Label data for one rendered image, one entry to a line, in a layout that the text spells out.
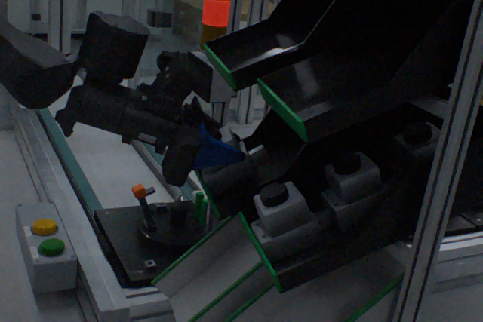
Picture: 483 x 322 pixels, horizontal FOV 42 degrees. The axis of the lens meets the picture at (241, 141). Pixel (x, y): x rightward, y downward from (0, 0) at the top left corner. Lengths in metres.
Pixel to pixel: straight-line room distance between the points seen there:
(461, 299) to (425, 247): 0.72
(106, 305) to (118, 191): 0.46
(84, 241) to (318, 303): 0.50
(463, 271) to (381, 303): 0.69
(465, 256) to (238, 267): 0.60
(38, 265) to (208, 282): 0.31
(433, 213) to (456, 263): 0.72
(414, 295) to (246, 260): 0.29
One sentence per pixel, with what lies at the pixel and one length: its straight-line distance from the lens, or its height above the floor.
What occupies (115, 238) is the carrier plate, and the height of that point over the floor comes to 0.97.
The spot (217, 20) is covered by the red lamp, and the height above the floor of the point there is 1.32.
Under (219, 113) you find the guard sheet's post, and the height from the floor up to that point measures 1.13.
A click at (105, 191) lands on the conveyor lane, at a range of 1.41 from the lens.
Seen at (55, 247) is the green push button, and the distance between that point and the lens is 1.10.
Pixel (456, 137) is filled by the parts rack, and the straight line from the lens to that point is 0.60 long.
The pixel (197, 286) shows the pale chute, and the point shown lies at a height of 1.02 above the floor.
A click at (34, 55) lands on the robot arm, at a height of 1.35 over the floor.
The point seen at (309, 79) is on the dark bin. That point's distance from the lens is 0.69.
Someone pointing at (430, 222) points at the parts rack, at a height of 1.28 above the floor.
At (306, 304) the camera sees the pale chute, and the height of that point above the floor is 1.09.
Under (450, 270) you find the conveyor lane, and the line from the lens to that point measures 1.34.
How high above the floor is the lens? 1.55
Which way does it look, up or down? 21 degrees down
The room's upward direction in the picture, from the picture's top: 8 degrees clockwise
